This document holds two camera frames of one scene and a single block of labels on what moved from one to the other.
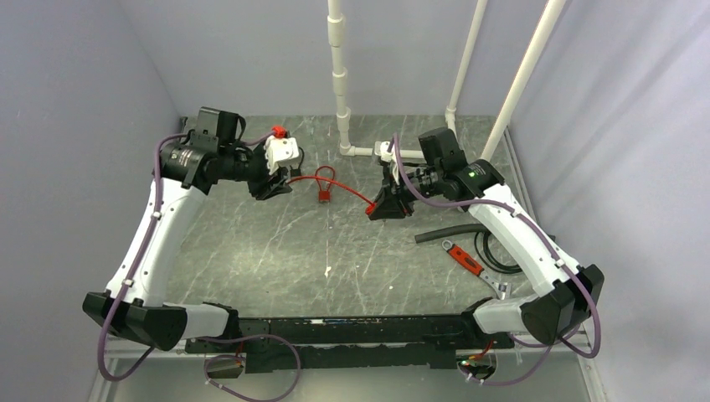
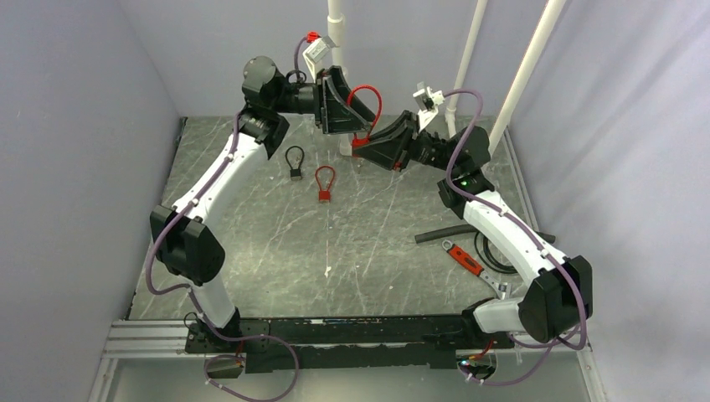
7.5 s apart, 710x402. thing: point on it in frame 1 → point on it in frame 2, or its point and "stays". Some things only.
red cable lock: x=369 y=209 → x=364 y=141
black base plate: x=424 y=342 stays
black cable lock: x=297 y=172 stays
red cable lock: x=324 y=195 stays
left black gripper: x=275 y=183 → x=333 y=115
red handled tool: x=503 y=289 stays
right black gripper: x=393 y=201 → x=391 y=154
